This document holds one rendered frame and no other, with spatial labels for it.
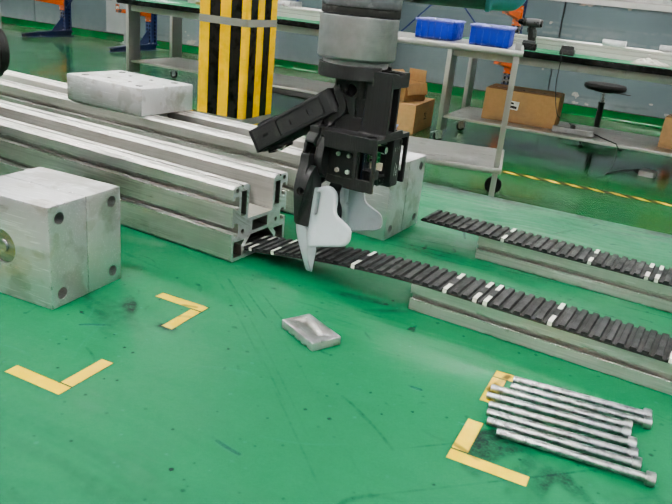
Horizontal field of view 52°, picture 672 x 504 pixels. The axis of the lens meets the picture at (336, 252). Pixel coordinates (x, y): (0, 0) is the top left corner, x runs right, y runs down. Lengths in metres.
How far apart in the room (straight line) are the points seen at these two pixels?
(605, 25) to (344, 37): 7.71
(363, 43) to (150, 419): 0.37
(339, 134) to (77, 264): 0.27
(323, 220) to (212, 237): 0.14
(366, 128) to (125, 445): 0.36
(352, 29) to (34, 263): 0.35
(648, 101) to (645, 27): 0.76
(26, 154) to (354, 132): 0.47
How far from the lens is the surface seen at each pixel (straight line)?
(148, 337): 0.61
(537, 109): 5.64
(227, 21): 4.06
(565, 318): 0.66
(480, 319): 0.68
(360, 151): 0.66
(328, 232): 0.70
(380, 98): 0.66
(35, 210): 0.64
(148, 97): 1.08
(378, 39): 0.66
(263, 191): 0.81
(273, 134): 0.73
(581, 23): 8.35
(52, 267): 0.65
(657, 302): 0.83
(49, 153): 0.95
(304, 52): 9.45
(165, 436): 0.49
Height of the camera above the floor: 1.07
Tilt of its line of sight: 21 degrees down
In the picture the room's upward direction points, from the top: 6 degrees clockwise
